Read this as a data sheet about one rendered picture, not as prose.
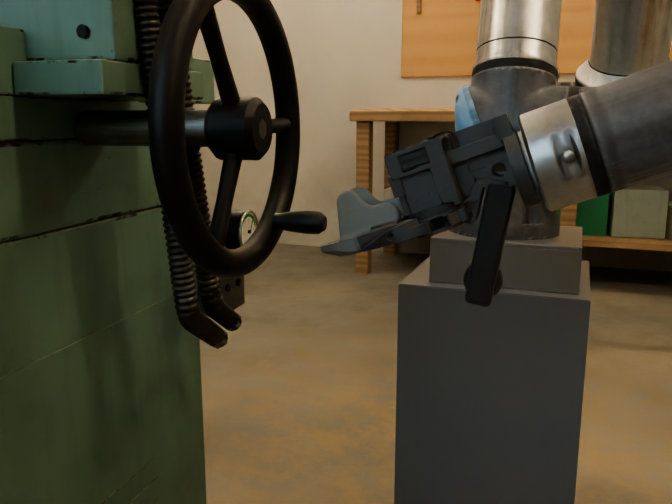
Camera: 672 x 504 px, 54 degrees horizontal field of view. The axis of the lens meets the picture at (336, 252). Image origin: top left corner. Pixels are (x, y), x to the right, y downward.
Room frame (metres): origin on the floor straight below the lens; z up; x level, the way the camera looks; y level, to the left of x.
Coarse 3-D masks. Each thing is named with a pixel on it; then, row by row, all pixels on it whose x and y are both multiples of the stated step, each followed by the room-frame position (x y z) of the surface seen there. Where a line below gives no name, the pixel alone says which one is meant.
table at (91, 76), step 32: (0, 32) 0.60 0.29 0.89; (0, 64) 0.60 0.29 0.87; (32, 64) 0.60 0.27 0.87; (64, 64) 0.59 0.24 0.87; (96, 64) 0.58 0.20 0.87; (128, 64) 0.62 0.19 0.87; (32, 96) 0.63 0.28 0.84; (64, 96) 0.63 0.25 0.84; (96, 96) 0.63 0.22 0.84; (128, 96) 0.63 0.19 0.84
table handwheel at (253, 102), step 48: (192, 0) 0.55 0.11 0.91; (240, 0) 0.65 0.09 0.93; (192, 48) 0.54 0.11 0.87; (288, 48) 0.74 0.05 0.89; (288, 96) 0.76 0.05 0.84; (96, 144) 0.69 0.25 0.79; (144, 144) 0.67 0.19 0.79; (192, 144) 0.65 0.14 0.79; (240, 144) 0.62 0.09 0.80; (288, 144) 0.76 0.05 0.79; (192, 192) 0.53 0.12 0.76; (288, 192) 0.74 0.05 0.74; (192, 240) 0.54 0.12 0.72
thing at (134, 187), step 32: (0, 160) 0.59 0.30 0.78; (32, 160) 0.62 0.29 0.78; (64, 160) 0.66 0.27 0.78; (96, 160) 0.71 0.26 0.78; (128, 160) 0.77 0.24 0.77; (0, 192) 0.58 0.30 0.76; (32, 192) 0.62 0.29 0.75; (64, 192) 0.66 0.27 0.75; (96, 192) 0.71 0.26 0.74; (128, 192) 0.76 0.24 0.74; (0, 224) 0.58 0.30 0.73; (32, 224) 0.62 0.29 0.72; (64, 224) 0.66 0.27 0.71
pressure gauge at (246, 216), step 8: (232, 216) 0.92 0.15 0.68; (240, 216) 0.91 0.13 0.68; (248, 216) 0.93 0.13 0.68; (256, 216) 0.95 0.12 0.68; (232, 224) 0.91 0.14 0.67; (240, 224) 0.90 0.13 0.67; (248, 224) 0.93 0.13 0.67; (256, 224) 0.95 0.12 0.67; (232, 232) 0.90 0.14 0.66; (240, 232) 0.90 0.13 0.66; (232, 240) 0.91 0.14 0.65; (240, 240) 0.90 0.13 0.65; (232, 248) 0.91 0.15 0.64
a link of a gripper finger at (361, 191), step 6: (360, 186) 0.65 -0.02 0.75; (360, 192) 0.65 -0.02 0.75; (366, 192) 0.65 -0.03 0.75; (366, 198) 0.65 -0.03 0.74; (372, 198) 0.65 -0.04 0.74; (396, 198) 0.64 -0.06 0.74; (372, 204) 0.65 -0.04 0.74; (396, 204) 0.64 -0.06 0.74; (402, 210) 0.64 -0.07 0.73; (402, 216) 0.64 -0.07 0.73; (390, 222) 0.64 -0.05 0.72; (336, 240) 0.65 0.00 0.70
